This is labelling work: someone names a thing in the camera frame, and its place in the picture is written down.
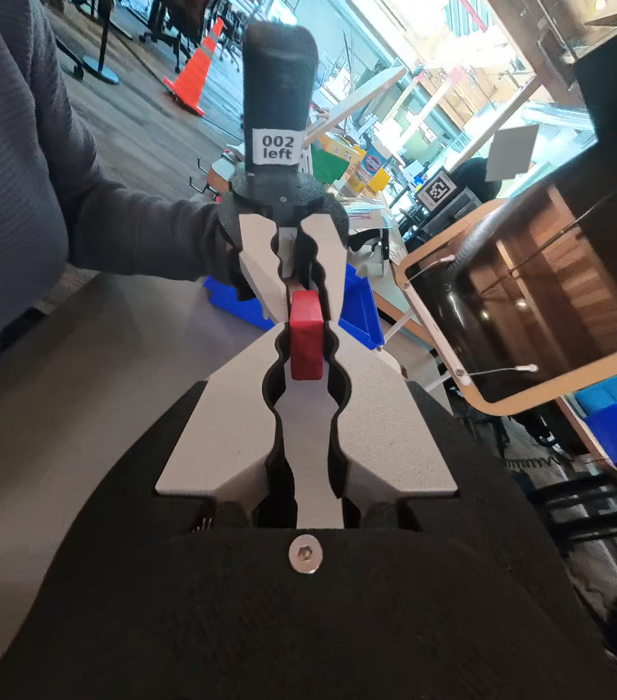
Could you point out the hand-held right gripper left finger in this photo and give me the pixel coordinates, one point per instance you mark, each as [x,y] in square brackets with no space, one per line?
[215,437]

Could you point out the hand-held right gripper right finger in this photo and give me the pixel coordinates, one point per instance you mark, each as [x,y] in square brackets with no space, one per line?
[396,437]

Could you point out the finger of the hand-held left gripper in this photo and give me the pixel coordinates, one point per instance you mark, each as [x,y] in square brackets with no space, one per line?
[256,257]
[330,257]

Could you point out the large blue bin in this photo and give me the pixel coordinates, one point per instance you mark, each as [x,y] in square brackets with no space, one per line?
[360,306]

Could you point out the red block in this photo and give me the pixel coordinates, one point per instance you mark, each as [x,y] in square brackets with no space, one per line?
[306,339]

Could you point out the person's left forearm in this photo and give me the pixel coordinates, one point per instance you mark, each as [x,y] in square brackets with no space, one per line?
[150,235]

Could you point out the orange traffic cone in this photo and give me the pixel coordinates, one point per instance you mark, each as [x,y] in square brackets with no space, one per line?
[193,71]

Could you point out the green bin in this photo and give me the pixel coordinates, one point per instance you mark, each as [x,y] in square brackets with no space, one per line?
[327,164]

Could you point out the yellow wipes container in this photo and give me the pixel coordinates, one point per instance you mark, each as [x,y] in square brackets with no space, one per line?
[374,167]

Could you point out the black office chair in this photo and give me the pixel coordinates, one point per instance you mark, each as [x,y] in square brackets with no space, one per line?
[177,27]

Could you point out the fiducial tag on stand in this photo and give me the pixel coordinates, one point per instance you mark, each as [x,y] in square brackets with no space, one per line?
[436,188]

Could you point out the small blue bin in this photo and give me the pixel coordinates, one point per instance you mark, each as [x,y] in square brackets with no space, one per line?
[615,432]

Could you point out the person's torso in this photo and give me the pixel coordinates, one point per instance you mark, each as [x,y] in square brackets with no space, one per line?
[2,164]

